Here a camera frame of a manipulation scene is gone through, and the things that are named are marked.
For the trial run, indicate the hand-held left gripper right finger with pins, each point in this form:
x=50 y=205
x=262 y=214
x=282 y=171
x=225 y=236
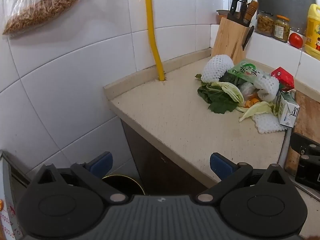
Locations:
x=220 y=165

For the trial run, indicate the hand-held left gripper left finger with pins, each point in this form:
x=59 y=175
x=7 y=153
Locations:
x=101 y=162

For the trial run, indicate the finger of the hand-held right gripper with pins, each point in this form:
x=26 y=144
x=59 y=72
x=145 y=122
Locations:
x=305 y=145
x=308 y=171

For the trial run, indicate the black bin with gold rim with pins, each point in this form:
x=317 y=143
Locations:
x=125 y=185

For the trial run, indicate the green white milk carton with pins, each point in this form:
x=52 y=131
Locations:
x=285 y=110

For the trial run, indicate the white foam fruit net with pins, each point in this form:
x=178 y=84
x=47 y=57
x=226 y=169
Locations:
x=268 y=85
x=215 y=67
x=266 y=124

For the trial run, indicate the red carton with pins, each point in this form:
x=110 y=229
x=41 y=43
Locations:
x=283 y=78

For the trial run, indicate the light green leafy stalk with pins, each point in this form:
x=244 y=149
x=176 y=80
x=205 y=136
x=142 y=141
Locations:
x=198 y=77

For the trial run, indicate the green snack packet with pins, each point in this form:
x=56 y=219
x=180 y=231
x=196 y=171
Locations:
x=246 y=71

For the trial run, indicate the wooden cutting board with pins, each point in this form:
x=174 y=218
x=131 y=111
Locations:
x=305 y=115

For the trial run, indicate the white appliance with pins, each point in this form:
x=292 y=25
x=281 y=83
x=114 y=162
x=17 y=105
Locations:
x=6 y=205

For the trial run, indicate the red tomato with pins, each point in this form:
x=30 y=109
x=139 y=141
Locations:
x=296 y=40

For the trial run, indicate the yellow detergent bottle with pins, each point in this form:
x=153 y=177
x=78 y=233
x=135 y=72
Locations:
x=313 y=32

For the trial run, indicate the glass jar of green pickles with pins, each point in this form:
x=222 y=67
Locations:
x=282 y=30

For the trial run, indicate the wooden knife block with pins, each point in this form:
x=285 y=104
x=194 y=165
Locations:
x=228 y=37

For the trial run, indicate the metal bowl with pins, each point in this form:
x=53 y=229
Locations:
x=222 y=13

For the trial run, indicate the yellow pipe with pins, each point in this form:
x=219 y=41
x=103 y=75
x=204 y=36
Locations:
x=150 y=17

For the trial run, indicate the plastic bag of brown grains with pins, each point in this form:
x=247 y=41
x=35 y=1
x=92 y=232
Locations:
x=42 y=10

